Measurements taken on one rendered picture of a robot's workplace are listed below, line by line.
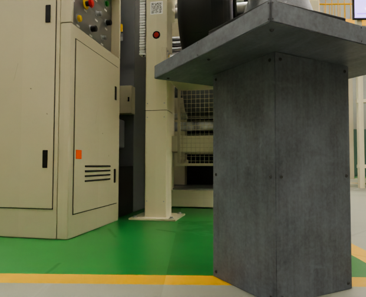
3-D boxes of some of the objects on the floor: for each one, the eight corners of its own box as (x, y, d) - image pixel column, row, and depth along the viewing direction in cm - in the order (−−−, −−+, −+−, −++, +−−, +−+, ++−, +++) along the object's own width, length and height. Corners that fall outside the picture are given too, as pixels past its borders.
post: (144, 218, 209) (147, -201, 220) (150, 215, 222) (153, -181, 233) (165, 219, 206) (168, -205, 218) (171, 216, 219) (173, -185, 231)
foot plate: (128, 220, 204) (128, 215, 204) (143, 213, 230) (143, 210, 230) (175, 221, 198) (175, 217, 198) (185, 214, 225) (185, 211, 225)
